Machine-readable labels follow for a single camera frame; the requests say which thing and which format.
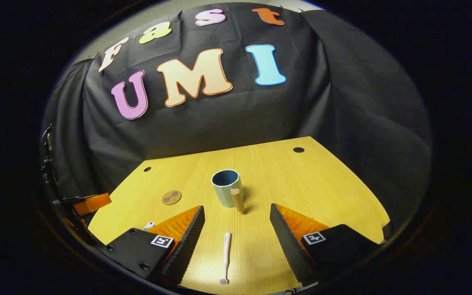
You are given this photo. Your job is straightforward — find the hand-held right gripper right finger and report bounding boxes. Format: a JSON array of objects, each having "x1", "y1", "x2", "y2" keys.
[{"x1": 270, "y1": 203, "x2": 384, "y2": 286}]

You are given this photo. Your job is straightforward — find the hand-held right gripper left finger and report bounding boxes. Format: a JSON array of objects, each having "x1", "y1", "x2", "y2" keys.
[{"x1": 104, "y1": 206, "x2": 206, "y2": 286}]

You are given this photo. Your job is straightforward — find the round wooden coaster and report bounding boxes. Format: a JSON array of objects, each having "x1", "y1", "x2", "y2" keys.
[{"x1": 161, "y1": 190, "x2": 182, "y2": 205}]

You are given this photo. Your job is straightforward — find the pale green cup wooden handle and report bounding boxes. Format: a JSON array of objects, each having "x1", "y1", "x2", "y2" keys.
[{"x1": 211, "y1": 169, "x2": 246, "y2": 214}]

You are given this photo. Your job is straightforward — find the yellow wooden desktop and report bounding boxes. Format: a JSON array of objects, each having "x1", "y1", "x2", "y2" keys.
[{"x1": 88, "y1": 136, "x2": 391, "y2": 295}]

